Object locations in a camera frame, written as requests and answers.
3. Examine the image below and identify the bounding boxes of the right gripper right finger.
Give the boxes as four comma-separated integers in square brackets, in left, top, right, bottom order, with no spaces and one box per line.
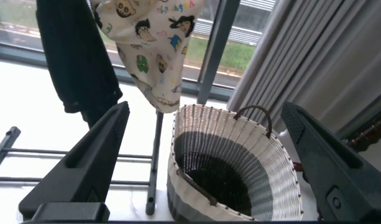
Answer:
[280,101,381,222]

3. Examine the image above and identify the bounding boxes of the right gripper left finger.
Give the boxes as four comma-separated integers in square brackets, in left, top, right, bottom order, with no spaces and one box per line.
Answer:
[18,101,131,222]

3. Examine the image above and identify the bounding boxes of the black garment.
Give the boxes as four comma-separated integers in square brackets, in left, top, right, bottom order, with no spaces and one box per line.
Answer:
[35,0,124,129]

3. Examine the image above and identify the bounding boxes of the cream printed garment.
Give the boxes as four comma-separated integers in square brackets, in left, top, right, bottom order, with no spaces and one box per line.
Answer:
[90,0,206,114]

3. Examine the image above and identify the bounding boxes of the black clothes rack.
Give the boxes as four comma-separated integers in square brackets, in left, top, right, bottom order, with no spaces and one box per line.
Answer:
[0,110,165,217]

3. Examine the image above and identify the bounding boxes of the white laundry basket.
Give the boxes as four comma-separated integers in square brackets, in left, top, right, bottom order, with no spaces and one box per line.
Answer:
[167,104,304,222]

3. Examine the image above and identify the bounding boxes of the beige curtain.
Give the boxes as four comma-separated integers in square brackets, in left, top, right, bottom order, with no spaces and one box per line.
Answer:
[226,0,381,141]

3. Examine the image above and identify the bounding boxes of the window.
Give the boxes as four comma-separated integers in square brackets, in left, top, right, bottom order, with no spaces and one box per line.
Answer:
[0,0,277,103]

